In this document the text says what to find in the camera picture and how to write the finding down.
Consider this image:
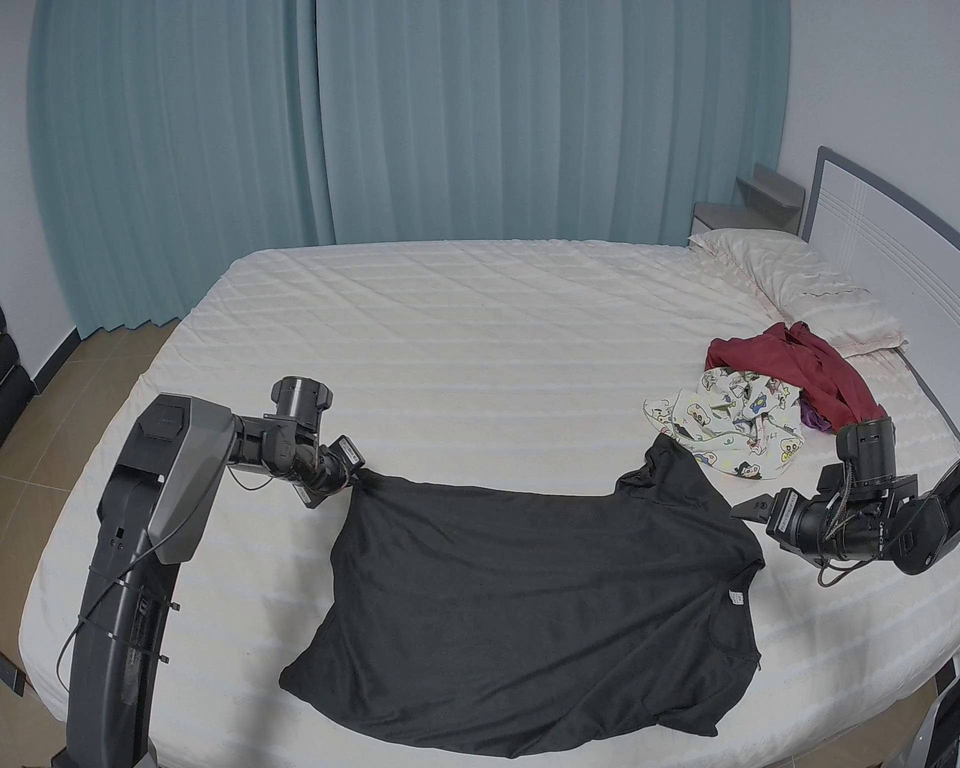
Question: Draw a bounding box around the blue-green curtain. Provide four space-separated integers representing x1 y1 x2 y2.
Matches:
315 0 792 245
28 0 331 339

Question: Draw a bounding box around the bed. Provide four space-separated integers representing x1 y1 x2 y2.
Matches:
18 146 960 768

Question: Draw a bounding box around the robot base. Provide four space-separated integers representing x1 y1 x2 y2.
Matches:
916 678 960 768

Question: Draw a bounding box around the black chest of drawers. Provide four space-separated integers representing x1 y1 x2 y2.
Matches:
0 303 35 444

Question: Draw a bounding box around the white printed garment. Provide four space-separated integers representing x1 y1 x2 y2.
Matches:
643 367 807 479

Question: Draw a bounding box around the black T-shirt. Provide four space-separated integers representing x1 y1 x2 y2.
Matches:
279 433 766 759

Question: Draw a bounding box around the cream pillow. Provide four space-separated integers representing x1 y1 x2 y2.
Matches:
687 227 910 357

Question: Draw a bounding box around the grey bedside table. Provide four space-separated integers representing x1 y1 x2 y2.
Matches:
691 163 807 243

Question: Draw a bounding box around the dark red garment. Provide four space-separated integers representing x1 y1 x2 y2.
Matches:
705 321 890 436

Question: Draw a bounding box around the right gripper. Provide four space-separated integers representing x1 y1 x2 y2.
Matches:
731 486 838 562

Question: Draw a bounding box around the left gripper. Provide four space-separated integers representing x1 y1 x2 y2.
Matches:
296 435 369 513

